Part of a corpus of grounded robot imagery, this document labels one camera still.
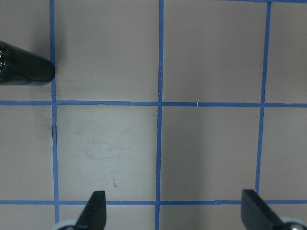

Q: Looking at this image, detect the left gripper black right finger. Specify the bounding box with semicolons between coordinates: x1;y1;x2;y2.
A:
241;189;282;230

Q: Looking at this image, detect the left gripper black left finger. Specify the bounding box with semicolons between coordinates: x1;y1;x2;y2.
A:
75;191;106;230

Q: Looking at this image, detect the dark glass wine bottle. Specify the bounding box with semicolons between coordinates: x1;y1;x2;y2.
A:
0;41;55;86

